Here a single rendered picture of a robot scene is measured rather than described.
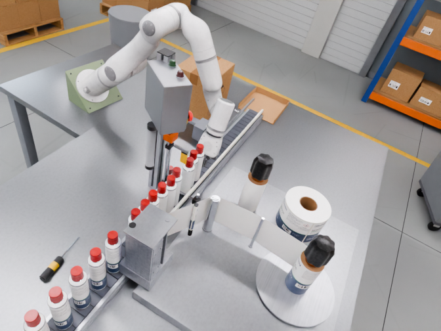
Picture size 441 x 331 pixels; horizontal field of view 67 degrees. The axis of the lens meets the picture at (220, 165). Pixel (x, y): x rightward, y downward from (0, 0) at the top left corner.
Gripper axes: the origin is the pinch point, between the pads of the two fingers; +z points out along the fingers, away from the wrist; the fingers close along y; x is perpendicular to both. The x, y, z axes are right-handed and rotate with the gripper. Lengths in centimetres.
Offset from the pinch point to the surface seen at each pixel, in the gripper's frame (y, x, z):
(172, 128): -1.9, -40.3, -24.4
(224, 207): 23.0, -26.2, 1.1
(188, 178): 2.1, -19.3, 1.2
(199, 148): 0.0, -12.0, -10.7
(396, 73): 87, 343, -74
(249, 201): 28.7, -10.0, 1.7
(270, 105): 3, 89, -21
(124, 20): -182, 162, -24
